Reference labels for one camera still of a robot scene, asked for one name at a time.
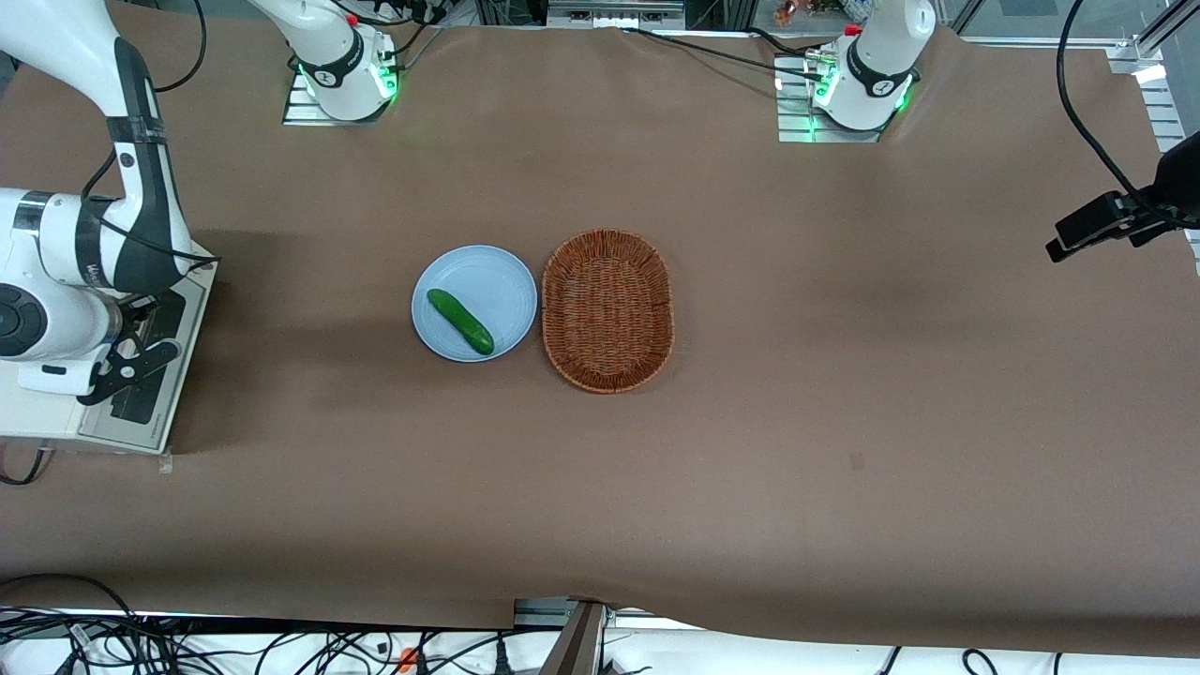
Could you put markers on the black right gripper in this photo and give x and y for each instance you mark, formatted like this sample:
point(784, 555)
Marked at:
point(141, 314)

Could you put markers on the brown paper table cover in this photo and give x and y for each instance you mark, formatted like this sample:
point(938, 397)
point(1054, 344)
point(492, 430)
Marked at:
point(844, 375)

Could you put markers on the green cucumber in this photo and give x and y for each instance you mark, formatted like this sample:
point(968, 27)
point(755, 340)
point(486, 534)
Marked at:
point(459, 322)

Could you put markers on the white toaster oven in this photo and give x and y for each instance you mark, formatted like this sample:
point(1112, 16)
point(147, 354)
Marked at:
point(37, 417)

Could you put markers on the brown wicker basket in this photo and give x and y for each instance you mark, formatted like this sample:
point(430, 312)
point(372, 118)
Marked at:
point(607, 309)

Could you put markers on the aluminium profile post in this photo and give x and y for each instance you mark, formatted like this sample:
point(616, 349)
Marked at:
point(577, 647)

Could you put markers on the silver box device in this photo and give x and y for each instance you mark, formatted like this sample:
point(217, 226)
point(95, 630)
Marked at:
point(614, 14)

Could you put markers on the light blue plate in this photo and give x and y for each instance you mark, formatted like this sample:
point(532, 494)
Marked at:
point(487, 281)

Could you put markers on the aluminium corner bracket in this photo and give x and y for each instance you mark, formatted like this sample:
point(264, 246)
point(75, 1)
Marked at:
point(1134, 61)

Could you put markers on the ridged aluminium frame profile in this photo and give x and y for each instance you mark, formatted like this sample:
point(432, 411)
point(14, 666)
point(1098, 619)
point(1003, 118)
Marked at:
point(1167, 117)

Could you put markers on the small clear plastic block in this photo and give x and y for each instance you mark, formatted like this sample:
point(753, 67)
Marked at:
point(166, 462)

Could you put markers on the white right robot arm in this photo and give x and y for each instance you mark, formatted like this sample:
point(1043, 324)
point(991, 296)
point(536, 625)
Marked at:
point(141, 187)

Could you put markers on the aluminium arm base plate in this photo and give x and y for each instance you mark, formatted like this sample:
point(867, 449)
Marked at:
point(792, 127)
point(292, 112)

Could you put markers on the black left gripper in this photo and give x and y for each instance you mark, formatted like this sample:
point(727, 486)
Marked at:
point(1177, 180)

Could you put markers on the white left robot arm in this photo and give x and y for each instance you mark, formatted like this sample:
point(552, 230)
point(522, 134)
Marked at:
point(886, 47)

